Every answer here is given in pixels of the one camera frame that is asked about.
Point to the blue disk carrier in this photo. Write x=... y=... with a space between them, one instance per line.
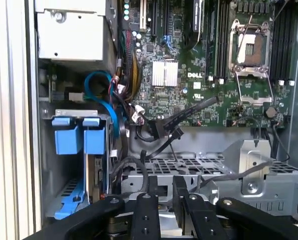
x=65 y=140

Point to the silver finned chipset heatsink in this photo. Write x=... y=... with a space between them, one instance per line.
x=165 y=73

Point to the silver perforated drive cage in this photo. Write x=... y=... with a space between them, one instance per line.
x=251 y=190

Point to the grey disk bay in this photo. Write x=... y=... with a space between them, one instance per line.
x=64 y=170

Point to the white expansion slot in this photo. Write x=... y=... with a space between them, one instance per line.
x=143 y=15

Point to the grey metal PC case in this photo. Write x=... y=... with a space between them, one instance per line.
x=213 y=142

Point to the metal socket cover frame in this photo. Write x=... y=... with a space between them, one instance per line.
x=256 y=99

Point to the hard disk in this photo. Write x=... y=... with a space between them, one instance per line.
x=93 y=141

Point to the CPU socket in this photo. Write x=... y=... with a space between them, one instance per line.
x=253 y=47

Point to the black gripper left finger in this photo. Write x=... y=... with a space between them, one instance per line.
x=145 y=220

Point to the black expansion slot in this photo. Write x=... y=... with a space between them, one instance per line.
x=153 y=17
x=164 y=17

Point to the black RAM slot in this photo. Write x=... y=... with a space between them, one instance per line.
x=289 y=45
x=222 y=45
x=278 y=45
x=209 y=45

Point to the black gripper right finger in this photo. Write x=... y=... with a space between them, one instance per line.
x=201 y=220

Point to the round coin battery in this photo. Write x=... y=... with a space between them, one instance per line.
x=270 y=112

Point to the green Dell motherboard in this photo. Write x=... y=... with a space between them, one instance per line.
x=163 y=100

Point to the thin metal locking lever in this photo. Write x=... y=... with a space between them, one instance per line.
x=243 y=37
x=281 y=10

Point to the silver power supply unit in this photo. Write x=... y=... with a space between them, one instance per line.
x=71 y=37

